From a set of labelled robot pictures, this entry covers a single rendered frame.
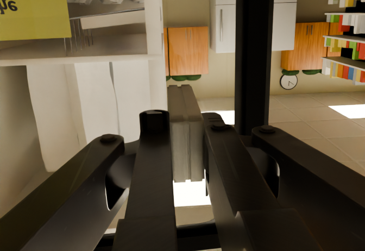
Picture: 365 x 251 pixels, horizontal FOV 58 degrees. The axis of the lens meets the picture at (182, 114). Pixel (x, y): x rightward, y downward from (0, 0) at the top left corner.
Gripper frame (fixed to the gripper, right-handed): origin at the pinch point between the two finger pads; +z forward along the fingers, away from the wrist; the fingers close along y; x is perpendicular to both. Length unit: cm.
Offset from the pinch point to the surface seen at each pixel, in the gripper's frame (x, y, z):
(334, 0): 13, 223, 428
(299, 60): -73, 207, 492
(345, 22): -14, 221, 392
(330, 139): -137, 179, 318
